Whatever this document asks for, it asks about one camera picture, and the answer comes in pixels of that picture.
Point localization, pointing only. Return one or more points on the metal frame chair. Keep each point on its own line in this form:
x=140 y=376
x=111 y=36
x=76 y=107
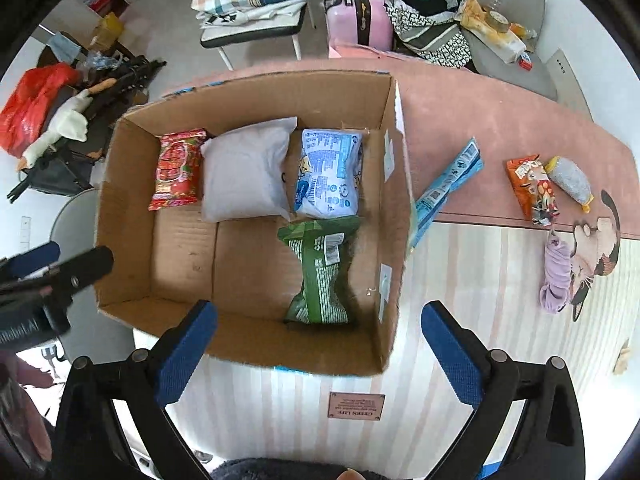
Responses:
x=250 y=35

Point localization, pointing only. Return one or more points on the red snack packet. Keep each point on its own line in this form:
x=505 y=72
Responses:
x=177 y=170

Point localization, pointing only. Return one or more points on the pink suitcase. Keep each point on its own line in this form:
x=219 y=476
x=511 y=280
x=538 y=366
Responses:
x=360 y=20

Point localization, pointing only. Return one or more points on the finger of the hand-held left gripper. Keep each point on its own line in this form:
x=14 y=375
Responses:
x=31 y=261
x=82 y=269

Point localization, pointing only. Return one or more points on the grey round stool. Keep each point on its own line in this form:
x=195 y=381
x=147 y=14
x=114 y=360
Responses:
x=75 y=220

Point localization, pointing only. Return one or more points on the grey board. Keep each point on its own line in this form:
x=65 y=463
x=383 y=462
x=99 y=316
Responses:
x=570 y=85

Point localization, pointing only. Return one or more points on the grey pouch with yellow end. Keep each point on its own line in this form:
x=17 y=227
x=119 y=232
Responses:
x=570 y=180

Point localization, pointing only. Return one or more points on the pink blanket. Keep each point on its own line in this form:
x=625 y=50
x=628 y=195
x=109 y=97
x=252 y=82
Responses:
x=500 y=110

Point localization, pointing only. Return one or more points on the person's left hand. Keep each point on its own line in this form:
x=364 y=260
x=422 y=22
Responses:
x=25 y=376

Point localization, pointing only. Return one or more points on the brown tape roll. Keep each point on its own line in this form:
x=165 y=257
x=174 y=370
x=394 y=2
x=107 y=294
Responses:
x=497 y=20

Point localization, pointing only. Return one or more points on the long light blue packet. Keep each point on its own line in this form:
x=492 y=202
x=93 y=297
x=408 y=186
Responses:
x=447 y=187

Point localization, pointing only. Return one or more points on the white goose plush toy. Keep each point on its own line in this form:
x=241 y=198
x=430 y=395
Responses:
x=67 y=120

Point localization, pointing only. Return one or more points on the lilac cloth bundle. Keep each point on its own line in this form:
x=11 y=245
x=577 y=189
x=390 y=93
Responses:
x=556 y=272

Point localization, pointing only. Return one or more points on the small red box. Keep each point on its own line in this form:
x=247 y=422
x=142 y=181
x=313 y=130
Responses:
x=525 y=61

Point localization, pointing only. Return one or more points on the yellow box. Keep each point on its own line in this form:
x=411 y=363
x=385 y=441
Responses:
x=107 y=32

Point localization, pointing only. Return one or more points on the red plastic bag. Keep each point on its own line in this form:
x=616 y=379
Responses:
x=30 y=100

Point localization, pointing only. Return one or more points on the white pillow-shaped packet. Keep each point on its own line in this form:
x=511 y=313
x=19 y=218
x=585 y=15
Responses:
x=245 y=172

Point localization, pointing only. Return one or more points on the blue and white packet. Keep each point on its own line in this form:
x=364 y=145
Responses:
x=327 y=175

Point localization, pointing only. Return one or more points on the orange snack packet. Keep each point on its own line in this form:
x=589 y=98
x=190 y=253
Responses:
x=530 y=185

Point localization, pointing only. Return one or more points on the black bag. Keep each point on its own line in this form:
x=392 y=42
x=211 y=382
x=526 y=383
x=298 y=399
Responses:
x=75 y=170

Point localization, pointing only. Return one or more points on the person's right hand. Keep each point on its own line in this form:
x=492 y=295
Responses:
x=352 y=475

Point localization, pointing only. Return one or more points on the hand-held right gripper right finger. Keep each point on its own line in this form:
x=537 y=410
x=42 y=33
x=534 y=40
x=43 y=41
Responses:
x=452 y=357

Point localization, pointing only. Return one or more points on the brown cardboard box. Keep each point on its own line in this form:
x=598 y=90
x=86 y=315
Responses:
x=190 y=260

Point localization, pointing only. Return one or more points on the green snack packet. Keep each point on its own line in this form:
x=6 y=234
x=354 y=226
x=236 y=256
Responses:
x=320 y=270

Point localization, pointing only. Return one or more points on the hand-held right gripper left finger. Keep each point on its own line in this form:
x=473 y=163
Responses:
x=184 y=357

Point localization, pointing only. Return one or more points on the white printed cloth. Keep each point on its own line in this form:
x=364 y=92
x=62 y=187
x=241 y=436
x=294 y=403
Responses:
x=250 y=12

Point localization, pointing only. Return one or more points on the patterned tote bag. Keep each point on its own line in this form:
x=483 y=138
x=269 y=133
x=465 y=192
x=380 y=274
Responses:
x=430 y=30

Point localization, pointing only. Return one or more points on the yellow plastic packet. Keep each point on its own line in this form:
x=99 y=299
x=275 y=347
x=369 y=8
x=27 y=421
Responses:
x=477 y=17

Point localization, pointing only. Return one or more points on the blue face mask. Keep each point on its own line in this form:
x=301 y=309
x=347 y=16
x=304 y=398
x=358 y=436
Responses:
x=66 y=46

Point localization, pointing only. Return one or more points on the brown blanket label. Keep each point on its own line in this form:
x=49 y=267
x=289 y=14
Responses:
x=356 y=406

